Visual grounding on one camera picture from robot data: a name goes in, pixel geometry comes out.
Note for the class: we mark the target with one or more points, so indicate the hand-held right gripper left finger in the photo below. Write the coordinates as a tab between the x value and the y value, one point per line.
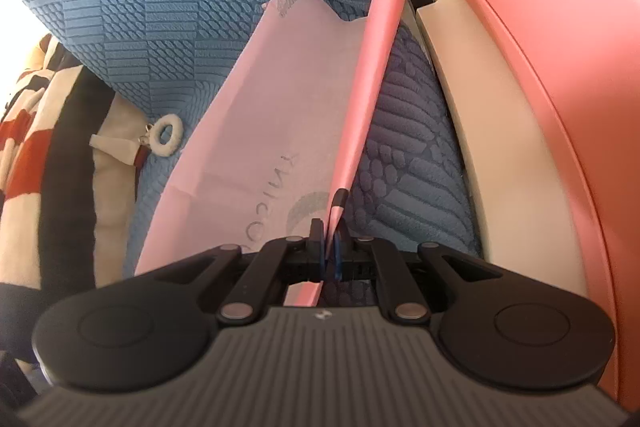
316	257

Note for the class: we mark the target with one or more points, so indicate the striped fleece blanket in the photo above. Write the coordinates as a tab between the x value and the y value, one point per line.
30	147

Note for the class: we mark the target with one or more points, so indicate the blue textured floor chair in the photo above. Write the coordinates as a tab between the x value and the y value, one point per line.
150	7

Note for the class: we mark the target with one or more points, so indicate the cream cushion edge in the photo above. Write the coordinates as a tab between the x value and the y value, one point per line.
475	117

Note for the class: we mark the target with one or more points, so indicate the pink box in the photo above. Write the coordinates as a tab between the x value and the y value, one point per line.
575	57

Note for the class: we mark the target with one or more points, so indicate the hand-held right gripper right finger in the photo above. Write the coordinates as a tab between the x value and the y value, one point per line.
339	259

